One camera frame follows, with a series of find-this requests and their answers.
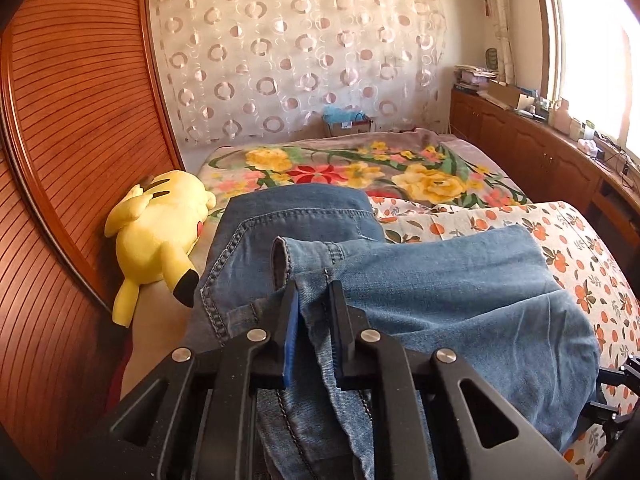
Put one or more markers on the blue denim jeans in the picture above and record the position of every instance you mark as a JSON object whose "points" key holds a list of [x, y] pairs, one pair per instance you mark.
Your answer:
{"points": [[489, 297]]}

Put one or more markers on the white plastic jug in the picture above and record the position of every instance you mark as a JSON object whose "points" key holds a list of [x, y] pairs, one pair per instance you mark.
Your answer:
{"points": [[560, 118]]}

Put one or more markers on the floral blanket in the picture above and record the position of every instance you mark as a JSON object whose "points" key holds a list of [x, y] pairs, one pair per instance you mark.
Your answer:
{"points": [[424, 167]]}

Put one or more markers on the blue item in box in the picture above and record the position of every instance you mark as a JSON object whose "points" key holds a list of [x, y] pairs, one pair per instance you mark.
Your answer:
{"points": [[344, 122]]}

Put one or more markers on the side drape curtain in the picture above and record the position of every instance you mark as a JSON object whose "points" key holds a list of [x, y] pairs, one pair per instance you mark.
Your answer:
{"points": [[499, 12]]}

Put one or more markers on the orange print bed sheet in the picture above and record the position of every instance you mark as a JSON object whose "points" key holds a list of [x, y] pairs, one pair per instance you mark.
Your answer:
{"points": [[577, 258]]}

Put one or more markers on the cardboard box on cabinet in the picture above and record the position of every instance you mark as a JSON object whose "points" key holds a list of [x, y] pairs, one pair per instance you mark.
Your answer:
{"points": [[510, 95]]}

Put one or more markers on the wooden cabinet under window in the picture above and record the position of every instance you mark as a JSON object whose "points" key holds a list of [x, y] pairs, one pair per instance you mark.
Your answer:
{"points": [[548, 166]]}

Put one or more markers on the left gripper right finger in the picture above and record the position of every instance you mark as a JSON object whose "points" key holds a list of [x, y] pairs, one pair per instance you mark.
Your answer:
{"points": [[433, 416]]}

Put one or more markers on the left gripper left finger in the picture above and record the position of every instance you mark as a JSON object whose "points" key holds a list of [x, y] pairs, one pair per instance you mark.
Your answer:
{"points": [[194, 415]]}

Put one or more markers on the circle pattern sheer curtain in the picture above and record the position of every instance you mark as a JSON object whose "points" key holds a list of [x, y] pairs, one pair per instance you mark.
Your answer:
{"points": [[239, 71]]}

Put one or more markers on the window with wooden frame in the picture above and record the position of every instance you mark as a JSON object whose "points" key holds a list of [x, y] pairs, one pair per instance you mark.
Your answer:
{"points": [[594, 66]]}

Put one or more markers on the yellow Pikachu plush toy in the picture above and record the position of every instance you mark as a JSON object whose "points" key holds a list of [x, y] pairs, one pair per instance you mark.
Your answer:
{"points": [[155, 227]]}

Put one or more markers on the wooden louvered wardrobe door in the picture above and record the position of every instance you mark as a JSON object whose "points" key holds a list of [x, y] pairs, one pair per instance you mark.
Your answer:
{"points": [[82, 121]]}

